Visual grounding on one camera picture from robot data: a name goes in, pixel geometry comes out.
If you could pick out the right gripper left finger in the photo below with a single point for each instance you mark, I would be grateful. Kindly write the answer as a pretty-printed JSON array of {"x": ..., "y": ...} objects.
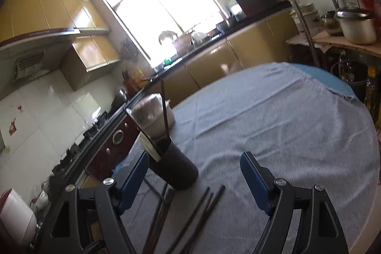
[{"x": 65, "y": 230}]

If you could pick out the metal storage rack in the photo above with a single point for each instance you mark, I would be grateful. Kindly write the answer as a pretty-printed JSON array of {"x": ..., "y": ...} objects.
[{"x": 323, "y": 39}]

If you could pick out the gas stove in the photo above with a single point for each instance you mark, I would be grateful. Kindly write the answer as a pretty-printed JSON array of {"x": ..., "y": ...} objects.
[{"x": 78, "y": 155}]

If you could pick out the white plastic spoon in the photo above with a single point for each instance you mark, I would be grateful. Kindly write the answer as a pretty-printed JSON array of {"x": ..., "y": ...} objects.
[{"x": 147, "y": 143}]

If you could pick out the yellow wall cabinet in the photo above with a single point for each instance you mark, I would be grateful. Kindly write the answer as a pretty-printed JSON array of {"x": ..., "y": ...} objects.
[{"x": 91, "y": 55}]

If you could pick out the sink faucet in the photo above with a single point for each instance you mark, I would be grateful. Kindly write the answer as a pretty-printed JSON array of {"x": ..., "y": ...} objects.
[{"x": 166, "y": 40}]

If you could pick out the steel kettle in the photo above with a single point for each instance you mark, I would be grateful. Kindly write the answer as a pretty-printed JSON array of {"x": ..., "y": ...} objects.
[{"x": 330, "y": 24}]

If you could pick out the white stacked bowls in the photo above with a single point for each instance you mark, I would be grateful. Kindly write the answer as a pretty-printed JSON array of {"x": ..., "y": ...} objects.
[{"x": 148, "y": 115}]

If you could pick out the grey table cloth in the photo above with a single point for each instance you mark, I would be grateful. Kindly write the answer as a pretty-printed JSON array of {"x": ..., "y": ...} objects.
[{"x": 303, "y": 124}]

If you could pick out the steel cooking pot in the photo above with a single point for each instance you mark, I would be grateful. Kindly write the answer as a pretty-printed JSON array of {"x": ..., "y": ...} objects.
[{"x": 357, "y": 25}]

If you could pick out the knife block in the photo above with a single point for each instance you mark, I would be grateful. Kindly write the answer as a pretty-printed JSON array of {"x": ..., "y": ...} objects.
[{"x": 129, "y": 84}]

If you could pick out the black chopstick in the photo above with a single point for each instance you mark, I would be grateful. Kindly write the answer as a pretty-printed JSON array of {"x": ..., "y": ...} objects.
[
  {"x": 203, "y": 221},
  {"x": 164, "y": 109},
  {"x": 155, "y": 191},
  {"x": 188, "y": 222},
  {"x": 158, "y": 223}
]

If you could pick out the steel bowl on counter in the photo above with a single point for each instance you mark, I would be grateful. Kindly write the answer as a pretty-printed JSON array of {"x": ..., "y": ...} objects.
[{"x": 226, "y": 24}]

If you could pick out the white rice cooker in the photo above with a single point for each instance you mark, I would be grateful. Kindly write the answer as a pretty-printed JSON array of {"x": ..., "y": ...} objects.
[{"x": 312, "y": 19}]

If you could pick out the black perforated utensil holder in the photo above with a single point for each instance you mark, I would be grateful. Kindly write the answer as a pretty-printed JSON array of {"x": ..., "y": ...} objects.
[{"x": 174, "y": 167}]

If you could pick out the range hood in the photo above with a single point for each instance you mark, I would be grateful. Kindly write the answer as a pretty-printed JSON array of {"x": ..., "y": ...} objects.
[{"x": 29, "y": 56}]

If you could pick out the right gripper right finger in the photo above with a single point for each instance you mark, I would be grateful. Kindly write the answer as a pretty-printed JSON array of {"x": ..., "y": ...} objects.
[{"x": 319, "y": 228}]

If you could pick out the white red appliance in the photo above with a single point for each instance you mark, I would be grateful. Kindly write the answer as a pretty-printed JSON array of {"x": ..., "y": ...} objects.
[{"x": 17, "y": 218}]

